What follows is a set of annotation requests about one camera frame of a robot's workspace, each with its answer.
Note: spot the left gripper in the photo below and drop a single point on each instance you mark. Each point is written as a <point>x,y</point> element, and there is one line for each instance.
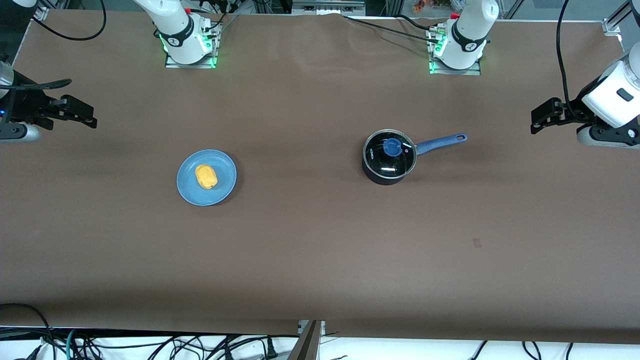
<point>571,111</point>

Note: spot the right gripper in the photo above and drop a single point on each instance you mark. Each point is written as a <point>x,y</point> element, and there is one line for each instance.
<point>24,106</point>

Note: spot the yellow potato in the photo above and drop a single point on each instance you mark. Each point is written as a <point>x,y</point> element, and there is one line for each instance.
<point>206,177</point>

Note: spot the glass lid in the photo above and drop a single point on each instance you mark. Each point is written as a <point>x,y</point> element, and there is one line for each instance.
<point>391,147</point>

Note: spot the blue round plate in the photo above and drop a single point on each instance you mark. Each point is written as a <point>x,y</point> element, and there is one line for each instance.
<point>222,170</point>

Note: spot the small orange object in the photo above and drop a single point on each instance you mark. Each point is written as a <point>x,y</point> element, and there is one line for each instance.
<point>419,5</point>

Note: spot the grey metal box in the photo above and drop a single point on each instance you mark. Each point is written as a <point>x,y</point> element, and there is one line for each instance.
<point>327,6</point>

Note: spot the brown table cover sheet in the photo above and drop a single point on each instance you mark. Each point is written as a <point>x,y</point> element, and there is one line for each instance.
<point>320,250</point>

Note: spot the black power plug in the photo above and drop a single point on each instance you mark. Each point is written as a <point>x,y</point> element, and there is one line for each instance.
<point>271,350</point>

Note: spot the silver corner bracket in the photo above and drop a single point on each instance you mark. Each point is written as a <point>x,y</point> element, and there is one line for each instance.
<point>40,13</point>
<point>612,27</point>

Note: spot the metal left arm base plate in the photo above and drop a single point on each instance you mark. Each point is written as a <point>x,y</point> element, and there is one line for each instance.
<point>455,72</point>

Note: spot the silver aluminium frame profile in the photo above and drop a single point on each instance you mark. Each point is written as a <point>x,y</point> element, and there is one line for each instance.
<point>625,10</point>
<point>393,6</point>

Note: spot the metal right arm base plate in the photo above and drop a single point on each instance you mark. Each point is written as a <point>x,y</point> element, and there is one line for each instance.
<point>192,65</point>

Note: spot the aluminium frame post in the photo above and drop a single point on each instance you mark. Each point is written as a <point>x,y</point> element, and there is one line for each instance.
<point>307,345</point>

